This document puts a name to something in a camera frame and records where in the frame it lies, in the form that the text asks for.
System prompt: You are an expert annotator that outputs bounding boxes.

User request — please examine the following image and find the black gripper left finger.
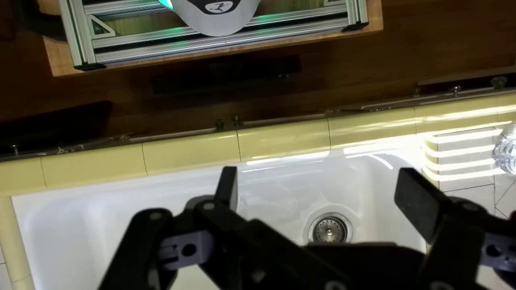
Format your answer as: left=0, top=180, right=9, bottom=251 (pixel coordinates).
left=214, top=165, right=238, bottom=209

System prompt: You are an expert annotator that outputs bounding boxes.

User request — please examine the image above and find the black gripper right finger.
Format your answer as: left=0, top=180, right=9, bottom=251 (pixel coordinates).
left=393, top=167, right=454, bottom=252

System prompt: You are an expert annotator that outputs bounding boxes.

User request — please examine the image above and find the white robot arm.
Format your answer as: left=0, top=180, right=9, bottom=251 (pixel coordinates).
left=167, top=0, right=348, bottom=244

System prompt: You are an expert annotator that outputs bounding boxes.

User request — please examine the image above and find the metal sink drain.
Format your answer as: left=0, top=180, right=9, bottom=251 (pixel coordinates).
left=311, top=215, right=348, bottom=244

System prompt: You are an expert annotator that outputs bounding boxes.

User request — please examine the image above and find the white porcelain sink basin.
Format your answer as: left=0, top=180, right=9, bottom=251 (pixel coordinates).
left=13, top=151, right=424, bottom=290

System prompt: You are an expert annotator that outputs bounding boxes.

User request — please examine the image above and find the chrome wall faucet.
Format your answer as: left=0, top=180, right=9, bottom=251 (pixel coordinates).
left=491, top=122, right=516, bottom=175

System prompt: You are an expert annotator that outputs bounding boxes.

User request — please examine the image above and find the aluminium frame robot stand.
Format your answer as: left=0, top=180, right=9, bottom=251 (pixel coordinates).
left=59, top=0, right=369, bottom=69

